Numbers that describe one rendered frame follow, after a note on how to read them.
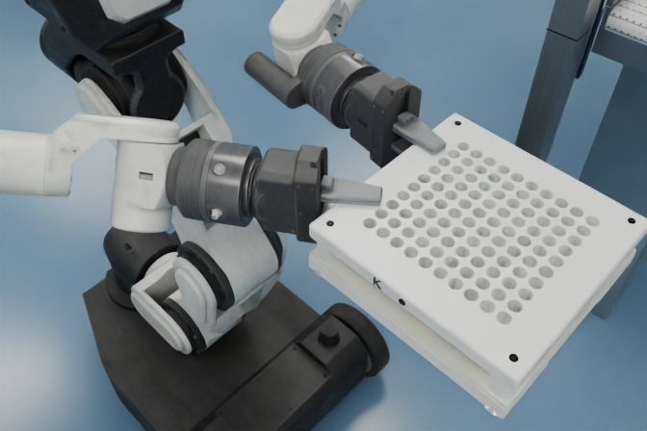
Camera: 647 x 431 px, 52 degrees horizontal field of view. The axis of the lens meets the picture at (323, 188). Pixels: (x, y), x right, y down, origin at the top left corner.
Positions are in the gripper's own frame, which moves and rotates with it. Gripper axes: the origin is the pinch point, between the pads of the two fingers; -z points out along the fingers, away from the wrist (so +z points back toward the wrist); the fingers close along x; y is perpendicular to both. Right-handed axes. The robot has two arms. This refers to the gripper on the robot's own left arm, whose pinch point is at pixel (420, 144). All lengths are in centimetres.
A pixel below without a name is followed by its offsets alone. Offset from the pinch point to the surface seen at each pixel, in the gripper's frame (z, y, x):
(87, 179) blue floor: 134, 10, 103
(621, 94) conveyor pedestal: 13, -76, 37
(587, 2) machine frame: 15, -55, 9
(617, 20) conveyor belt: 13, -63, 14
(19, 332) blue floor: 91, 49, 103
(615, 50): 13, -65, 21
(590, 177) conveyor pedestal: 13, -76, 61
